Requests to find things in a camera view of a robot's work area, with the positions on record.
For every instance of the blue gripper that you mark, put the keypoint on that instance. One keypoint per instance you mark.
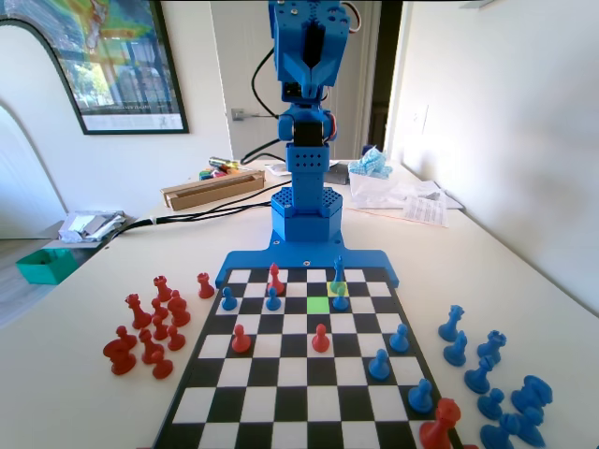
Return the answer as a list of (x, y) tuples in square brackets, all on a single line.
[(311, 80)]

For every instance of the blue chess king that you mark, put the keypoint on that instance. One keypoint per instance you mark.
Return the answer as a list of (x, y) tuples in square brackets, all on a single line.
[(338, 273)]

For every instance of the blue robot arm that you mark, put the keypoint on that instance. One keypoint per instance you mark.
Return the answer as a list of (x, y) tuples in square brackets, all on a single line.
[(306, 159)]

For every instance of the red chess king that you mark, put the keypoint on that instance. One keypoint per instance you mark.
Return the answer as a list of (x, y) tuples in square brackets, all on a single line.
[(275, 280)]

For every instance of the red chess rook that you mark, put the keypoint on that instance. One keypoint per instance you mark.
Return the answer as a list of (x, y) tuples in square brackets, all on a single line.
[(206, 286), (163, 290)]

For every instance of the red chess pawn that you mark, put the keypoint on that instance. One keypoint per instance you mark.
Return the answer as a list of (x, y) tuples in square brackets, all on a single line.
[(162, 366), (241, 340), (159, 308), (175, 338), (320, 339), (160, 328)]

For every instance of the red chess bishop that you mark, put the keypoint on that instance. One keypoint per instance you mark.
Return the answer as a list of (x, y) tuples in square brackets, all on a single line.
[(178, 309), (150, 348)]

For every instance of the blue chess queen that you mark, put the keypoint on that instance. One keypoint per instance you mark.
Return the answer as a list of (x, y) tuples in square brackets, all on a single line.
[(450, 323)]

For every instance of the red chess queen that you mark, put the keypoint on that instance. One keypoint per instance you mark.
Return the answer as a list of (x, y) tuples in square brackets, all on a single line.
[(440, 425), (138, 312)]

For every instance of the black and white chess board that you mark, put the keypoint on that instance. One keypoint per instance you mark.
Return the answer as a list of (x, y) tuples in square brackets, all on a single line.
[(290, 374)]

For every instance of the blue chess rook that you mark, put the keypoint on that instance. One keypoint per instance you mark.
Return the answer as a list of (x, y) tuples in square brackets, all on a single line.
[(491, 347)]

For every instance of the small white paper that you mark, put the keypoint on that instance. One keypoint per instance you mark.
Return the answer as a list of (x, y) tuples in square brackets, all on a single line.
[(278, 169)]

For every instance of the dark grey flat box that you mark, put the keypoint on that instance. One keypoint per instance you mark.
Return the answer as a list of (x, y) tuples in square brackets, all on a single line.
[(338, 174)]

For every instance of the blue crumpled face masks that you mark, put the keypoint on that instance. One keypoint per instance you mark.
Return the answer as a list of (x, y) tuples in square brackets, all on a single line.
[(369, 163)]

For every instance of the silver and yellow marker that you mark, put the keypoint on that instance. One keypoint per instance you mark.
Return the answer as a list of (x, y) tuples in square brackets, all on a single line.
[(223, 163)]

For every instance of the clear plastic bag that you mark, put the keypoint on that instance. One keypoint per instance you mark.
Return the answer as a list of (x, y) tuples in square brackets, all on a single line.
[(369, 189)]

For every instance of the colourful marker set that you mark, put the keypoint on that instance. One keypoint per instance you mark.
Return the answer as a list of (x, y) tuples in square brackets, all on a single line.
[(213, 174)]

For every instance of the long brown cardboard box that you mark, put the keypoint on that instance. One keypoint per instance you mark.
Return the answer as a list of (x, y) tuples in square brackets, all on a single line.
[(210, 192)]

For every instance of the stack of white papers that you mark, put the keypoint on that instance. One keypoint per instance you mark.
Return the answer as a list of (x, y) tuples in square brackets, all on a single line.
[(440, 192)]

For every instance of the black framed poster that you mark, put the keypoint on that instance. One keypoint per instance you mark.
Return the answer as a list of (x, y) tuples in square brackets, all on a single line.
[(121, 56)]

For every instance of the printed white paper sheet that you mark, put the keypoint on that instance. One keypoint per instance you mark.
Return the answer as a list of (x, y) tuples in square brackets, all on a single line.
[(426, 210)]

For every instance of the pile of grey papers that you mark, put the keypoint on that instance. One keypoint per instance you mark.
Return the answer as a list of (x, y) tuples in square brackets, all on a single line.
[(89, 225)]

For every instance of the green plastic bin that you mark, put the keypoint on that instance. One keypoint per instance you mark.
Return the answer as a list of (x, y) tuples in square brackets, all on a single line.
[(44, 266)]

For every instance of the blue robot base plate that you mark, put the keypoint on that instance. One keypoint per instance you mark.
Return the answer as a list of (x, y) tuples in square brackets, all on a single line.
[(252, 259)]

